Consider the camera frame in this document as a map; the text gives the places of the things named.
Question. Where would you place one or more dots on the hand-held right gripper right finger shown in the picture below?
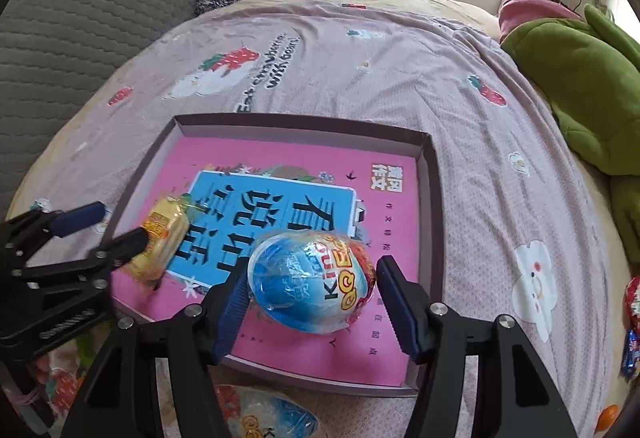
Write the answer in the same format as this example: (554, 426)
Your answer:
(400, 313)

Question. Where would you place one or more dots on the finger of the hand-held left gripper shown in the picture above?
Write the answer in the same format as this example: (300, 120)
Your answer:
(127, 242)
(75, 219)

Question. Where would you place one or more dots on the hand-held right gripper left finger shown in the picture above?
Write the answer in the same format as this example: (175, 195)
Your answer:
(232, 313)

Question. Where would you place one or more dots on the yellow snack cake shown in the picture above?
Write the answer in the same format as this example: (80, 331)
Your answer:
(165, 233)

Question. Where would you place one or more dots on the blue egg toy packet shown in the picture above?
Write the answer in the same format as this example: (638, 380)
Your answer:
(300, 283)
(270, 418)

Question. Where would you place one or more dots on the shallow brown cardboard box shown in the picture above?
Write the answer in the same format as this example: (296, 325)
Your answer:
(300, 125)

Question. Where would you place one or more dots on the pink children's book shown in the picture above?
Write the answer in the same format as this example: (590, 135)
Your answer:
(300, 157)

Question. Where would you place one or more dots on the grey quilted headboard cushion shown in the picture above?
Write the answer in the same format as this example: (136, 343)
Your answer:
(100, 17)

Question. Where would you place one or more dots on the small orange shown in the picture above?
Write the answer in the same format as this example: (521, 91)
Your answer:
(607, 419)

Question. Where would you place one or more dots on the blue wrapped candy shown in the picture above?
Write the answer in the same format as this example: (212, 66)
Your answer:
(631, 353)

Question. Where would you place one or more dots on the pink strawberry printed bedsheet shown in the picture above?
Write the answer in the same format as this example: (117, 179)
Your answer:
(400, 67)

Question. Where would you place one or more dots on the green fleece blanket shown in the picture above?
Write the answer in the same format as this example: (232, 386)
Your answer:
(575, 67)

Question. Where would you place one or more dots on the pink pillow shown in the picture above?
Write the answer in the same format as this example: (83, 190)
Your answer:
(530, 12)

